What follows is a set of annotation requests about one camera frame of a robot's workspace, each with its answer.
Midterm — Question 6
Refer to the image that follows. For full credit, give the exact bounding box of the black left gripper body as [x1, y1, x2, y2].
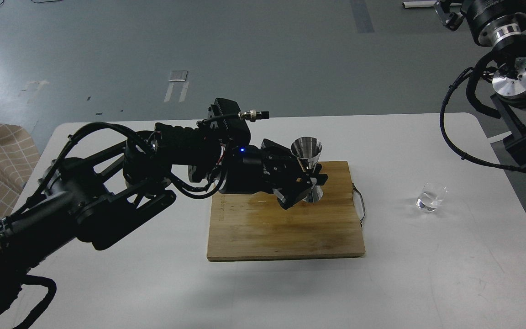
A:
[221, 145, 305, 195]

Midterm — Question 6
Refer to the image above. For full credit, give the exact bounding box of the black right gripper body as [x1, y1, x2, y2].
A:
[461, 0, 526, 47]

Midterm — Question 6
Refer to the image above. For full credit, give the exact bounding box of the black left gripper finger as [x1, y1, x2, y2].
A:
[274, 173, 328, 210]
[261, 139, 307, 176]

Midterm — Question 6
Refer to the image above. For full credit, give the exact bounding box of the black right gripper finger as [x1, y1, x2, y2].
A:
[434, 0, 465, 31]

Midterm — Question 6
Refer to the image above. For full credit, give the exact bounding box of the steel double jigger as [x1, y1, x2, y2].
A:
[290, 137, 323, 203]

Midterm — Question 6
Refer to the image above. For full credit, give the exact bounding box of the clear glass cup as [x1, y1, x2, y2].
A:
[416, 181, 449, 214]

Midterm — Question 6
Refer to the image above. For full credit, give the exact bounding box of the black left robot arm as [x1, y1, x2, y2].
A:
[0, 98, 328, 329]

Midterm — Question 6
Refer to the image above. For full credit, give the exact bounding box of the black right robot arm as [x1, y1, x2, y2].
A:
[433, 0, 526, 174]

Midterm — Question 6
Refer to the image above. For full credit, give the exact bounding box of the wooden cutting board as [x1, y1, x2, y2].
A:
[206, 161, 366, 262]

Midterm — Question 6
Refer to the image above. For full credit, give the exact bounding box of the white floor rail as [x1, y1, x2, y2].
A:
[401, 0, 437, 9]

